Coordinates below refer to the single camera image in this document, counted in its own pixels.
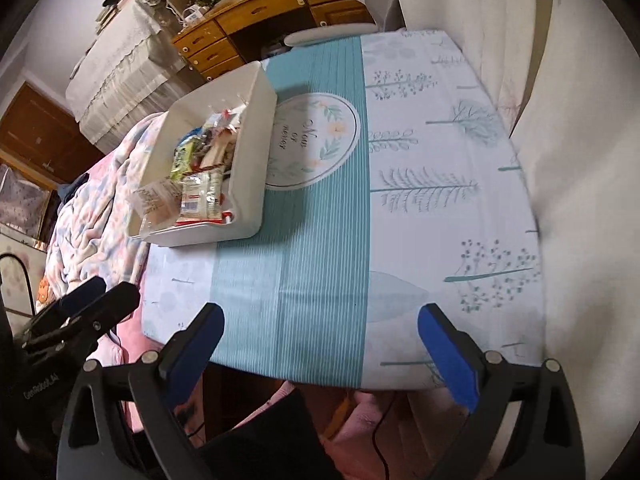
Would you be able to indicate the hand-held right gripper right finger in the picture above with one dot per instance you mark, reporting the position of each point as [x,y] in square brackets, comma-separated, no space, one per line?
[447,355]

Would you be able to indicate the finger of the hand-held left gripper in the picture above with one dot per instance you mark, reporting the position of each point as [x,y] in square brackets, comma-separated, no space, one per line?
[110,305]
[82,292]

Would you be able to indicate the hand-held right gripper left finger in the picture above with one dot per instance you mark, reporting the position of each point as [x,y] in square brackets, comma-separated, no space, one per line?
[197,350]

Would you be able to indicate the clear packet with grey label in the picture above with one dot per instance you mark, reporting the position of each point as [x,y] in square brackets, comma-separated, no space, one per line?
[155,197]

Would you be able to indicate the red apple chips packet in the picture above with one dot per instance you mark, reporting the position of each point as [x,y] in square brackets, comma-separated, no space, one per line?
[202,197]

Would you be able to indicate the green snack packet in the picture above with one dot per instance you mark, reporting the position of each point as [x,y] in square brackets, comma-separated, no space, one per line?
[182,157]

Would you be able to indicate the small blue snack packet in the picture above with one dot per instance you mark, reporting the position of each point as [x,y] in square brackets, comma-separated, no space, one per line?
[194,135]

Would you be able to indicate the white plastic bin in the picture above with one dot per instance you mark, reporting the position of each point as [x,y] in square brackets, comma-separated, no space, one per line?
[250,160]

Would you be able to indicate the pink bed sheet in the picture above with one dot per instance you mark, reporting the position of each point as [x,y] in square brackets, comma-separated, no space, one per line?
[130,340]

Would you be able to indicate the floral fleece blanket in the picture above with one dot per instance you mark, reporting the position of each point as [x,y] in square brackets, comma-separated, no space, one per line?
[90,225]

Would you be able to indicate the dark blue garment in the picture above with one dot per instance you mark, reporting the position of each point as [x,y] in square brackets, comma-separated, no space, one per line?
[72,190]

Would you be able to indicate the floral fabric storage box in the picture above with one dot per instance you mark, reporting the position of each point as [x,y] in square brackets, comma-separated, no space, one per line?
[25,200]

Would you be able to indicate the pink fleece clothing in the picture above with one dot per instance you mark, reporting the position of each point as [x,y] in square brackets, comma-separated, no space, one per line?
[360,425]

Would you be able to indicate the black cloth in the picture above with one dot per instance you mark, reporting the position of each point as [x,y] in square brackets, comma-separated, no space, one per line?
[270,440]

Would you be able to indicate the teal leaf print tablecloth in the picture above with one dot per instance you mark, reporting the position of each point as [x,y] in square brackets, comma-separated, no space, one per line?
[320,285]

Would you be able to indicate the brown wooden door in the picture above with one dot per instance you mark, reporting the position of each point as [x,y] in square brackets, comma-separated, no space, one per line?
[40,130]

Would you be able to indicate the cream floral curtain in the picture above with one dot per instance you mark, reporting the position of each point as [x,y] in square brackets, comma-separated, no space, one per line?
[575,160]

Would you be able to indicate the white power strip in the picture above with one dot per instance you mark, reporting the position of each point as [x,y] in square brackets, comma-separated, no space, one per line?
[195,14]

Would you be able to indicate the trash bin with plastic bag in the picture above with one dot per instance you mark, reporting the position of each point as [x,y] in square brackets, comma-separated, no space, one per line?
[272,49]

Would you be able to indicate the wooden desk with drawers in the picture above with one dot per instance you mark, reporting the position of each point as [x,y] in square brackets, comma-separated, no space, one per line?
[260,2]

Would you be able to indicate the grey office chair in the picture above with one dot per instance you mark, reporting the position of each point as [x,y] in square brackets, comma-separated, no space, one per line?
[385,0]

